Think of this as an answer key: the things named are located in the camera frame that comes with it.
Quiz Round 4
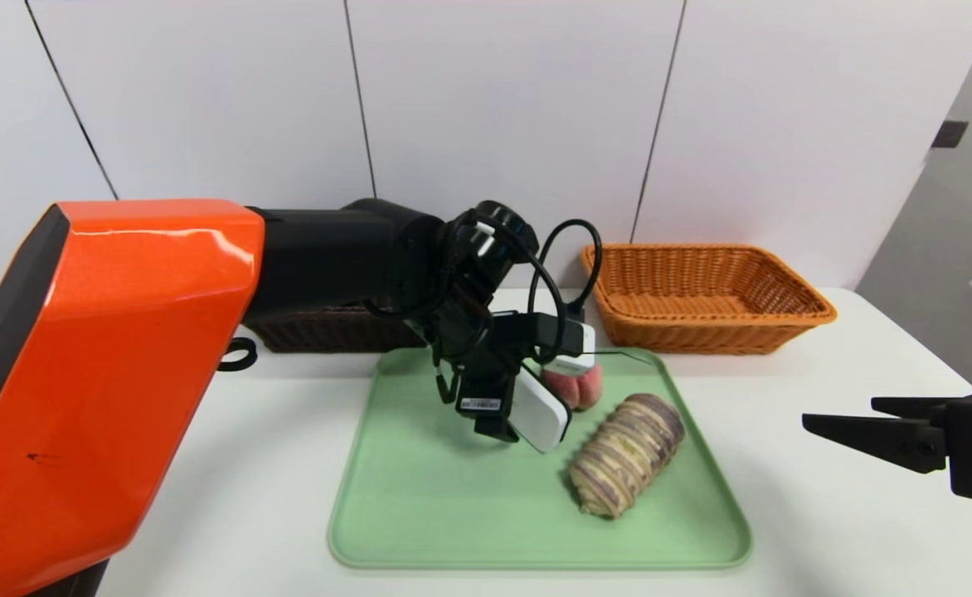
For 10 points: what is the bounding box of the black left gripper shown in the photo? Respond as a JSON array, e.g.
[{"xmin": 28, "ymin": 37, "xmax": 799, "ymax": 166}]
[{"xmin": 455, "ymin": 356, "xmax": 521, "ymax": 444}]

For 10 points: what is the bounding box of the white whiteboard eraser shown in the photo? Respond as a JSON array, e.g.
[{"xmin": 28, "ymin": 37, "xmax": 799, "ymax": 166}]
[{"xmin": 506, "ymin": 363, "xmax": 573, "ymax": 454}]

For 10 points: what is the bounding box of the pink peach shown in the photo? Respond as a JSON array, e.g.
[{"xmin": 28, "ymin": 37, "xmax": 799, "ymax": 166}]
[{"xmin": 541, "ymin": 365, "xmax": 604, "ymax": 412}]

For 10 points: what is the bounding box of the dark brown wicker basket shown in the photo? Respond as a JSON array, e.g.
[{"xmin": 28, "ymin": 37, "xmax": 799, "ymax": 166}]
[{"xmin": 244, "ymin": 303, "xmax": 430, "ymax": 354}]

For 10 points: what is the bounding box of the orange wicker basket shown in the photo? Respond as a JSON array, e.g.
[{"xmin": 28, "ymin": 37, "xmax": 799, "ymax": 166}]
[{"xmin": 581, "ymin": 244, "xmax": 838, "ymax": 356}]

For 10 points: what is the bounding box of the light green plastic tray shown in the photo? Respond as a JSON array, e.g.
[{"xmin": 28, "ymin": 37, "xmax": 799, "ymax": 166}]
[{"xmin": 328, "ymin": 347, "xmax": 754, "ymax": 571}]

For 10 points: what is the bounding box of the striped purple bread roll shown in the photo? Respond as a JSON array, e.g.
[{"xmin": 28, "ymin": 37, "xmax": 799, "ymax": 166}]
[{"xmin": 570, "ymin": 393, "xmax": 687, "ymax": 519}]

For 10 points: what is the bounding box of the black cable with white tag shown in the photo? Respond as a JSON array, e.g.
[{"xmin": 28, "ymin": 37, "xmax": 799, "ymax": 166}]
[{"xmin": 433, "ymin": 344, "xmax": 462, "ymax": 407}]

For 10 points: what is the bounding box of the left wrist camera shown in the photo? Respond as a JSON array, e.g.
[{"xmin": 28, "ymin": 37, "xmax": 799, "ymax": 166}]
[{"xmin": 498, "ymin": 311, "xmax": 597, "ymax": 376}]

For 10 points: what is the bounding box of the black left camera cable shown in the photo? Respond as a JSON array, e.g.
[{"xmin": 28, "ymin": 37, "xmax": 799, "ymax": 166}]
[{"xmin": 526, "ymin": 218, "xmax": 604, "ymax": 366}]

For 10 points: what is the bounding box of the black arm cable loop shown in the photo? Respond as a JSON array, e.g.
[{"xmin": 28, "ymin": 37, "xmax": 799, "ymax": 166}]
[{"xmin": 218, "ymin": 335, "xmax": 257, "ymax": 372}]

